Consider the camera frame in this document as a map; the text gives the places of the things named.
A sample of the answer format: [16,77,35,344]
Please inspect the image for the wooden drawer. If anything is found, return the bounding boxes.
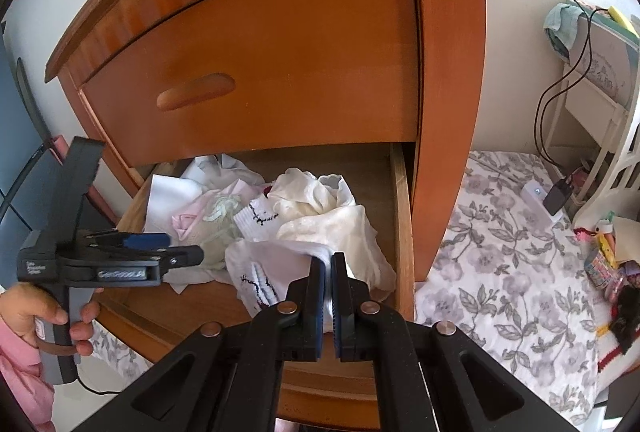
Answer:
[97,143,414,431]
[82,0,419,166]

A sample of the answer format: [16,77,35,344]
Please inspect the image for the white hello kitty sock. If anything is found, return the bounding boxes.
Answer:
[224,239,333,317]

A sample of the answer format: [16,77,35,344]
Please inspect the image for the cream lace garment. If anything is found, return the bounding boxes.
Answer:
[268,168,396,296]

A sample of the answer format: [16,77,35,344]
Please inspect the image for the left hand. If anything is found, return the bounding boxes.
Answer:
[1,284,101,356]

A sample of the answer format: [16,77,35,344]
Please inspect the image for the pink garment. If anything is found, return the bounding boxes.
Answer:
[170,178,266,270]

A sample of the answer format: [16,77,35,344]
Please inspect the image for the white folded garment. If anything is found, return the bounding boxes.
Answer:
[144,154,265,293]

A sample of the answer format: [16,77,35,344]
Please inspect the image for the dark blue cabinet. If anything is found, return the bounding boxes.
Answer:
[1,50,60,288]

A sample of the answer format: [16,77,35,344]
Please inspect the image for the wooden nightstand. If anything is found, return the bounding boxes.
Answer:
[43,0,487,428]

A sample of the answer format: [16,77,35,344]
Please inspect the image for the colourful snack packets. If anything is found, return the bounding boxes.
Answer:
[574,211,640,358]

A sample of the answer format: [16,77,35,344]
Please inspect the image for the white power strip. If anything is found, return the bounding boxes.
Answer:
[520,180,563,228]

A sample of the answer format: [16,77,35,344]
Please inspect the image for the white lattice shelf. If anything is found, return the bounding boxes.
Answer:
[534,2,639,228]

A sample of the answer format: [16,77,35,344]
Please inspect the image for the teal cloth on shelf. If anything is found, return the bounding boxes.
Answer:
[542,3,586,62]

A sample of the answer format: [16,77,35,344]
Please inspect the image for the pink board by wall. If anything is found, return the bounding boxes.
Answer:
[49,135,119,226]

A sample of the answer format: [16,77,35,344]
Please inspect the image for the black power cable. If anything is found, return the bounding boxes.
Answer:
[534,0,612,173]

